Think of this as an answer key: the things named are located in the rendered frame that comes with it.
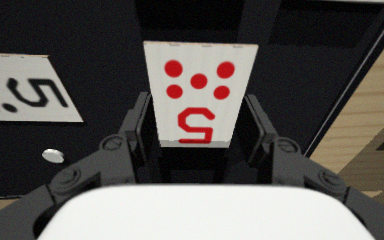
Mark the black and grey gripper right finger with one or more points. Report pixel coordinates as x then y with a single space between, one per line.
281 157

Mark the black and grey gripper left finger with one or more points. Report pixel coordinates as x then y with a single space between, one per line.
27 217

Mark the black card cloth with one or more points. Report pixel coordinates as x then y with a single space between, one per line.
307 51

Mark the grey round disc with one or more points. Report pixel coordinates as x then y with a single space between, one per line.
53 156

